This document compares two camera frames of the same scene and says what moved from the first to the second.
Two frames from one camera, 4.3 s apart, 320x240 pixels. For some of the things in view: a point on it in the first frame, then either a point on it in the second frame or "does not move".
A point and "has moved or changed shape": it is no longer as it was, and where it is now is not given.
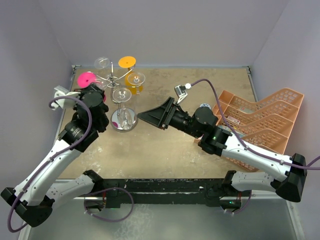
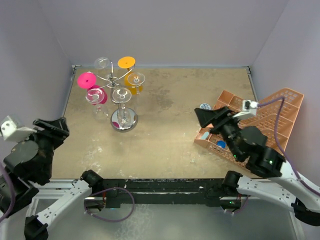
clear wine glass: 102,63 does not move
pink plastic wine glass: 85,79 does not move
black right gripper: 161,116 to 217,117
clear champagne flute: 136,79 does not move
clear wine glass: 100,83 has moved or changed shape
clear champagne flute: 124,119 does not move
